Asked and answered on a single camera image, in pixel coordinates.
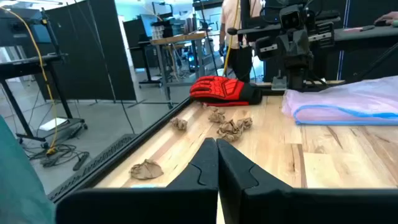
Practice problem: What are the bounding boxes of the brown paper ball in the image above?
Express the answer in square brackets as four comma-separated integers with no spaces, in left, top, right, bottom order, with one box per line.
[207,106,226,124]
[170,116,188,131]
[216,119,244,143]
[236,116,254,131]
[129,159,164,180]

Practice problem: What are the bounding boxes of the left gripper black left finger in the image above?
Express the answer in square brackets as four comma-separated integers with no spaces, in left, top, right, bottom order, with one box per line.
[55,138,220,224]

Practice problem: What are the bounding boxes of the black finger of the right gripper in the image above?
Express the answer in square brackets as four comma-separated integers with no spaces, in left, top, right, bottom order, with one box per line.
[294,22,335,68]
[255,30,295,68]

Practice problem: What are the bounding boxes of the wooden top workbench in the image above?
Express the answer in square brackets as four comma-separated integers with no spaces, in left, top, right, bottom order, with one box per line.
[150,30,208,110]

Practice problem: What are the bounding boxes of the green plastic trash bag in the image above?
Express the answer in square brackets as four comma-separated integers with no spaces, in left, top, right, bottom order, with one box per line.
[0,114,57,224]

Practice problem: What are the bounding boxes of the black display screen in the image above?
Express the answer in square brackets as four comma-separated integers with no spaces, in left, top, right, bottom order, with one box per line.
[0,8,53,47]

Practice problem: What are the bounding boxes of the black power strip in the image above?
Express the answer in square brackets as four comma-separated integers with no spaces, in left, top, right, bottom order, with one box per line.
[72,151,91,172]

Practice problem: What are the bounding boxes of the black rolling stand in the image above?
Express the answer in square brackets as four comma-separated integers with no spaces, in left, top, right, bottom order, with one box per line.
[0,7,88,147]

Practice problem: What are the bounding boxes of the red black work glove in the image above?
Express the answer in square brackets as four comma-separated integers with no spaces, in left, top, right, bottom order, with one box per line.
[188,75,264,108]

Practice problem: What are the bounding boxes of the black tangled floor cables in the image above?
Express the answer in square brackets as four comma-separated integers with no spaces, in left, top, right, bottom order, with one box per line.
[23,143,91,172]

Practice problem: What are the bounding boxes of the person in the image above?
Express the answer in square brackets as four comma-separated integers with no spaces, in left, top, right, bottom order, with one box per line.
[218,0,265,83]

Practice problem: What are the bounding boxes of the yellow cable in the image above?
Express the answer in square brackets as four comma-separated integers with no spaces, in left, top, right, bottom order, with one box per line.
[223,0,242,77]
[0,6,59,156]

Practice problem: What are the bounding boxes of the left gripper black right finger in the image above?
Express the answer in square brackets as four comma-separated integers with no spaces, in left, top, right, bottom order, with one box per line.
[216,138,398,224]

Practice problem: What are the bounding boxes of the black workstation desk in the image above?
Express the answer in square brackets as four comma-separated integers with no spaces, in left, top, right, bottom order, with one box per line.
[123,14,164,88]

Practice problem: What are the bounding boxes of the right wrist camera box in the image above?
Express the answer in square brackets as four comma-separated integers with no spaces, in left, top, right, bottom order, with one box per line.
[279,4,307,32]

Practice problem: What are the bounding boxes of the person's hand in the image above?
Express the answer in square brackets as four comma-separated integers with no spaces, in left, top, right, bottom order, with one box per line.
[374,11,398,27]

